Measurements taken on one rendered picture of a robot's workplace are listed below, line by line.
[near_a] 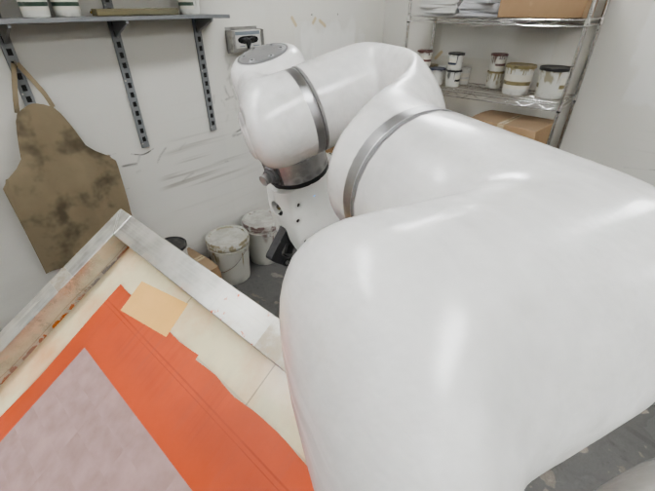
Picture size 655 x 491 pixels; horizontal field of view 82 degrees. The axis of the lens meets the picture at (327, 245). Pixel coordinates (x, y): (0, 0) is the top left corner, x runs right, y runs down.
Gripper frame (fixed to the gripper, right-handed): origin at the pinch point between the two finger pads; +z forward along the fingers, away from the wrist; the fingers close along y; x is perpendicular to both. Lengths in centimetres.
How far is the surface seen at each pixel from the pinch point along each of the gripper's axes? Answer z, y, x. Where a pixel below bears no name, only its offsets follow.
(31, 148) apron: 28, -5, 195
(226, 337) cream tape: -3.8, -18.6, -1.7
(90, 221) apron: 74, -7, 194
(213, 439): -1.9, -26.7, -8.6
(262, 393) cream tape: -3.3, -20.4, -10.1
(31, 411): 1.2, -40.1, 16.4
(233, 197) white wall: 125, 83, 200
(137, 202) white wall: 84, 22, 200
